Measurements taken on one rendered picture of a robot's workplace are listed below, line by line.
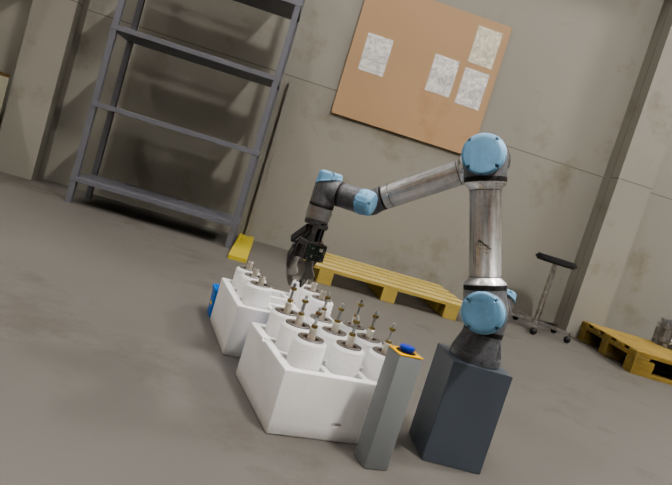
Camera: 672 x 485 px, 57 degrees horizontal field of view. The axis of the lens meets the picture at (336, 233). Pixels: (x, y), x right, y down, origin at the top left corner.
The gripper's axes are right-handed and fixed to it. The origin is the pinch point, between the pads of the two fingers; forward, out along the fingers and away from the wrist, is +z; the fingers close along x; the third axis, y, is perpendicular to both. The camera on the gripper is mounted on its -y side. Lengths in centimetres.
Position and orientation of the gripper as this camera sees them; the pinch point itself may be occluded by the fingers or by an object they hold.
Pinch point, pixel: (295, 281)
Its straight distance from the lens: 193.3
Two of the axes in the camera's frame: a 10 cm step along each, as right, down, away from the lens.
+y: 4.3, 2.2, -8.7
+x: 8.5, 2.2, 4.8
